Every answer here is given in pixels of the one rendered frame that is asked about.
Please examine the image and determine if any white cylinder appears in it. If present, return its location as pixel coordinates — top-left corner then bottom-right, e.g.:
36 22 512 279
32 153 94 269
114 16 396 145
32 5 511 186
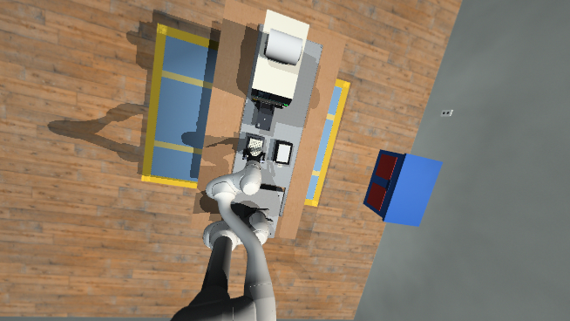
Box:
265 28 303 66

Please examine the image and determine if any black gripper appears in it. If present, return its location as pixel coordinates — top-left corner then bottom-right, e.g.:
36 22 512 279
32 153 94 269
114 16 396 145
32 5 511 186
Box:
242 144 266 163

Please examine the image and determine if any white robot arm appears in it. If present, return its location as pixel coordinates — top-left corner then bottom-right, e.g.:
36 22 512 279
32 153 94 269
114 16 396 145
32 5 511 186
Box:
170 160 276 321

